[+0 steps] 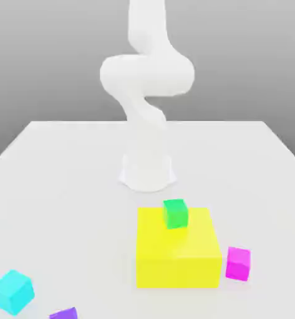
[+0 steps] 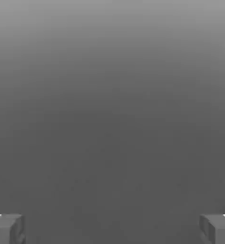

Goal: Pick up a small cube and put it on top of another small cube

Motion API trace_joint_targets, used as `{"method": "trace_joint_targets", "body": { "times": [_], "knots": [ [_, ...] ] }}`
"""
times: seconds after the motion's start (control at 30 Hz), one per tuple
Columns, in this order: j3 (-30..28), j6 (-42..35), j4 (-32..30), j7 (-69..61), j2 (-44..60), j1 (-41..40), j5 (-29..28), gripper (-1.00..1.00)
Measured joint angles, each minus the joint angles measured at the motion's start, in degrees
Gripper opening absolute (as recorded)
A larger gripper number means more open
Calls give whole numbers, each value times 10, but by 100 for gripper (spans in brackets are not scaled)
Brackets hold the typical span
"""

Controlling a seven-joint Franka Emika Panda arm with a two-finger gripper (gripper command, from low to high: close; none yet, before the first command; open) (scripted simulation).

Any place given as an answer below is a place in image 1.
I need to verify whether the small purple cube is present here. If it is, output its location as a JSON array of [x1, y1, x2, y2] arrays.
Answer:
[[49, 307, 78, 319]]

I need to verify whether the small cyan cube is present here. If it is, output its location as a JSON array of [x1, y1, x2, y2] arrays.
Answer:
[[0, 269, 36, 317]]

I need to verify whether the small green cube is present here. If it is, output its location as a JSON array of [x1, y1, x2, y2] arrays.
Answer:
[[163, 198, 190, 230]]

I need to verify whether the large yellow box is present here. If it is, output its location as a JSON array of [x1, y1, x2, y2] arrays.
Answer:
[[136, 207, 223, 289]]

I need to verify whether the small magenta cube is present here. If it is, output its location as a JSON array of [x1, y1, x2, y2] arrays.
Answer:
[[225, 246, 252, 282]]

